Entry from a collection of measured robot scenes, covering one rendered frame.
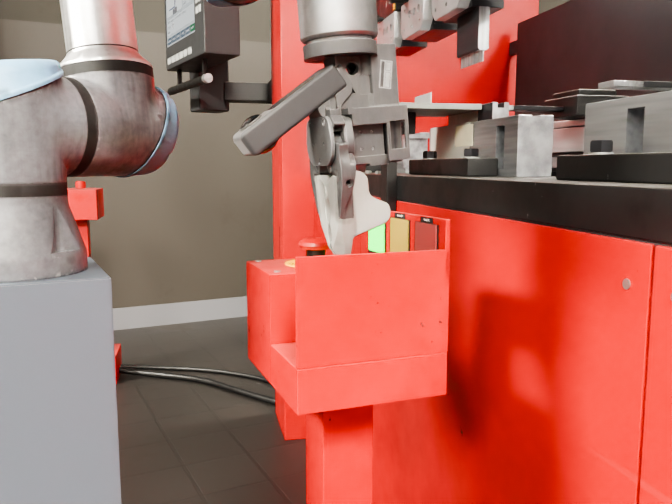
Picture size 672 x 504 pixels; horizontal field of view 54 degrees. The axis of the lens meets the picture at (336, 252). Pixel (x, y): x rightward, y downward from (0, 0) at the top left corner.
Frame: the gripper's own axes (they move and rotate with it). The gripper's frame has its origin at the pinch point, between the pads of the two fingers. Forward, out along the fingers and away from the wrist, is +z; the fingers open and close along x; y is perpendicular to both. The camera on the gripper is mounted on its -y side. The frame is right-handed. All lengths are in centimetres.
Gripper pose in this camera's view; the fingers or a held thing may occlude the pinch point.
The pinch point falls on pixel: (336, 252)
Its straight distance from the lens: 65.6
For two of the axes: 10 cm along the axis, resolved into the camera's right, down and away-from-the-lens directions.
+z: 0.8, 9.8, 1.6
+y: 9.3, -1.3, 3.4
